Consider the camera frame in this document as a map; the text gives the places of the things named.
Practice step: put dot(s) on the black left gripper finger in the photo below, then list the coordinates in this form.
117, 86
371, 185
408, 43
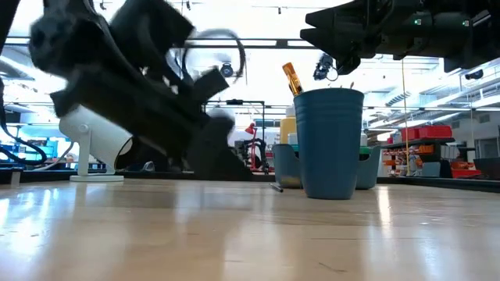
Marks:
218, 156
164, 162

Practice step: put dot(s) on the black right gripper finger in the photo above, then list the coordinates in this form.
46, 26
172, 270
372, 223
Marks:
340, 17
336, 39

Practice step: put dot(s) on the thick black gold-ferrule paintbrush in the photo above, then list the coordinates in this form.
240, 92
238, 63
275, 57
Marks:
293, 80

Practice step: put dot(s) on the teal plastic caddy bin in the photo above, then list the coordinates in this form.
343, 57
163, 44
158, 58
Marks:
285, 168

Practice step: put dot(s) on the small teal paint bottle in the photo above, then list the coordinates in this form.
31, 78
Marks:
292, 139

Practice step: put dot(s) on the small green paint bottle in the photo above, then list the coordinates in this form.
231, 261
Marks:
363, 140

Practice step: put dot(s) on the blue plastic cup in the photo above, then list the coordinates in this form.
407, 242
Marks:
328, 144

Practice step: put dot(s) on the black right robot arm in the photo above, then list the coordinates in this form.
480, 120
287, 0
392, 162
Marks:
468, 43

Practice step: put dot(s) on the black background robot arm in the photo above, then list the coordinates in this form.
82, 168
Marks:
262, 152

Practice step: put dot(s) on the large yellow paint bottle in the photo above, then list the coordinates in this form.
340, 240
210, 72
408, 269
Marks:
288, 129

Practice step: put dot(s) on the red desk lamp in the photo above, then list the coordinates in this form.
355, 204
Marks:
250, 129

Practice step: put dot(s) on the white spot lamp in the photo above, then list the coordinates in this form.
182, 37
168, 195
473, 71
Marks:
84, 140

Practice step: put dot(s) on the red storage bins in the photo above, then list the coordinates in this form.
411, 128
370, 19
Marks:
427, 132

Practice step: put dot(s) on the blue lit screens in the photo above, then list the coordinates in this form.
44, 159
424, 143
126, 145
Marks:
35, 150

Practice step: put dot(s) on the black overhead frame bar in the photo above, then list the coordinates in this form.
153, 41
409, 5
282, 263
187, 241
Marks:
281, 43

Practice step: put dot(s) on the black dome ceiling camera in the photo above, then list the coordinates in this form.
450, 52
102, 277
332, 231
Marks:
226, 70

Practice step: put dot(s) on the small black ceiling camera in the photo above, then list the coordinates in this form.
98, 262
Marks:
473, 74

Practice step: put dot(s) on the black aluminium table frame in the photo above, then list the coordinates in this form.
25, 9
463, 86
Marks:
47, 175

